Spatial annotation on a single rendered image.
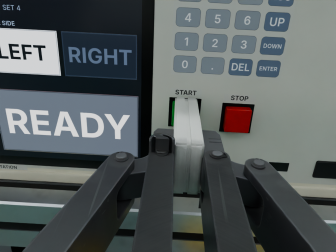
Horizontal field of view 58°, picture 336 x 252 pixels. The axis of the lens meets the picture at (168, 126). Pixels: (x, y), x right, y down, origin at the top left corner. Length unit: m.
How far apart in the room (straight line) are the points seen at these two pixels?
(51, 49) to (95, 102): 0.05
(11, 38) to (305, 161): 0.23
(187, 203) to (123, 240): 0.06
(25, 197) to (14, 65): 0.10
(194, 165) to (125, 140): 0.09
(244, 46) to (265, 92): 0.04
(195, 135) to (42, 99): 0.13
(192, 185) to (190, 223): 0.08
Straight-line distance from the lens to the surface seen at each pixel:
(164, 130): 0.18
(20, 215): 0.26
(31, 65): 0.23
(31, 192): 0.26
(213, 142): 0.17
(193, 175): 0.16
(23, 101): 0.24
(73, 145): 0.24
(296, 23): 0.22
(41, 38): 0.22
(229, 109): 0.22
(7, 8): 0.23
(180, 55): 0.21
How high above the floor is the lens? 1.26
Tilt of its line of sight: 25 degrees down
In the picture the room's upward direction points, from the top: 3 degrees clockwise
